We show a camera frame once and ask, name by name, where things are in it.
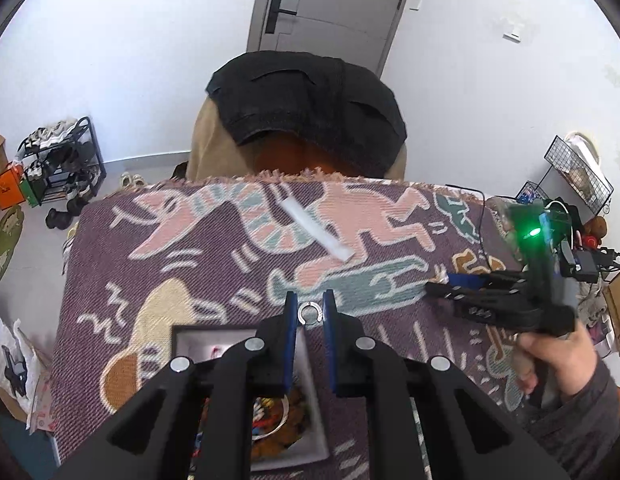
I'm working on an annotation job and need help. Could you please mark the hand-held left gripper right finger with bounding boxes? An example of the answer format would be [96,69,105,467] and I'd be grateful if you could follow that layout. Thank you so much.
[322,289,571,480]

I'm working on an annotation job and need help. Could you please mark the printed purple blanket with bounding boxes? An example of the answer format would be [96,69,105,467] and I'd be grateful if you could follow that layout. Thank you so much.
[54,170,546,480]

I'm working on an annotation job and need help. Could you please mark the small black wire basket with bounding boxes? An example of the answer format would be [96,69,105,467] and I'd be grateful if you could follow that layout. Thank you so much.
[515,180,552,207]

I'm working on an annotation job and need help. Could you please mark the white plastic bag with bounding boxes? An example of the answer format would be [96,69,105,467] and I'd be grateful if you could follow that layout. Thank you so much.
[0,317,55,433]

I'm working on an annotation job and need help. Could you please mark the black shoe rack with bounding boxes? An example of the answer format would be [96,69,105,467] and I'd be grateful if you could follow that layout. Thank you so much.
[16,116,107,207]

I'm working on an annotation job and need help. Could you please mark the multicoloured beaded bracelet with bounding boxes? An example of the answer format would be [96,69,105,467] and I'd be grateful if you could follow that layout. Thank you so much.
[252,397,281,432]

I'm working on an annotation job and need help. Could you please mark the black cloth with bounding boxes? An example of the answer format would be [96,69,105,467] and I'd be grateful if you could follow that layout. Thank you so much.
[206,51,408,177]

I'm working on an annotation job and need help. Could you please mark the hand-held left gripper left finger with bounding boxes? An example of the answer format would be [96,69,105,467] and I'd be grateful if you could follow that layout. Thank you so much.
[52,290,298,480]

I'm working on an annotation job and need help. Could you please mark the brown bead bracelet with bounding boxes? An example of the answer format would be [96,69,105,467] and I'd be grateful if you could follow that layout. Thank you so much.
[252,390,309,461]

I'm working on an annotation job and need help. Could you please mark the grey door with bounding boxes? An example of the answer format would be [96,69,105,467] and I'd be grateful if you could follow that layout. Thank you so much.
[247,0,419,73]

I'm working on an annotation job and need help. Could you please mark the black cable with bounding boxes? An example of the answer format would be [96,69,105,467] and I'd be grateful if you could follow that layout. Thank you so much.
[430,185,489,261]

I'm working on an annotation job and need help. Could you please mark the open cardboard box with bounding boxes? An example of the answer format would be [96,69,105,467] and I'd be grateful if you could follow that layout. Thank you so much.
[602,270,620,357]

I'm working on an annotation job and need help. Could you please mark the white tray with trinkets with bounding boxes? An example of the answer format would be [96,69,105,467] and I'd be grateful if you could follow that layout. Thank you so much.
[170,325,331,471]

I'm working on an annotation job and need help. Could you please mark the white plastic strip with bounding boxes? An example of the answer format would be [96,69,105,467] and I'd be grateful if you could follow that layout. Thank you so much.
[281,197,355,262]

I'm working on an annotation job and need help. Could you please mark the green round bag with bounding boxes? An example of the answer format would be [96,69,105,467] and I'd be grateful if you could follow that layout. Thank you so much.
[0,205,25,293]

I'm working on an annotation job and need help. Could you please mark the orange box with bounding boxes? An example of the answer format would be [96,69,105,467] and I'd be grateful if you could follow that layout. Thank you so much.
[0,164,26,209]

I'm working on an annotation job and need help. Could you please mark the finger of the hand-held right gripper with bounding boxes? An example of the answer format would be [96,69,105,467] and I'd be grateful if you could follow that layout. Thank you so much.
[425,282,537,331]
[447,270,531,291]

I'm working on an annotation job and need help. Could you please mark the black power adapter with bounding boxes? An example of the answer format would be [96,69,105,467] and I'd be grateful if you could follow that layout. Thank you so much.
[560,240,602,284]

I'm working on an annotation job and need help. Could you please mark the black boots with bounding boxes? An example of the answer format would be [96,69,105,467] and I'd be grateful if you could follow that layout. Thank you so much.
[46,195,86,231]

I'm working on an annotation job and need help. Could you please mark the person's right hand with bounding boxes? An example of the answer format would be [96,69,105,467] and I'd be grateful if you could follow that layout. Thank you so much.
[515,321,599,406]

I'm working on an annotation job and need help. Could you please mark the black door handle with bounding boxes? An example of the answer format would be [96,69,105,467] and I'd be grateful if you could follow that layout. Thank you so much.
[266,0,298,35]

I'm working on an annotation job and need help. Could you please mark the person's right forearm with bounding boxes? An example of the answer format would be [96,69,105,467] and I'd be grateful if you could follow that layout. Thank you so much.
[527,360,620,480]

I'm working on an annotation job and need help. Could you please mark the large clear bangle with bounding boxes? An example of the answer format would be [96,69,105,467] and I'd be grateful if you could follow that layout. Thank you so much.
[251,392,291,442]

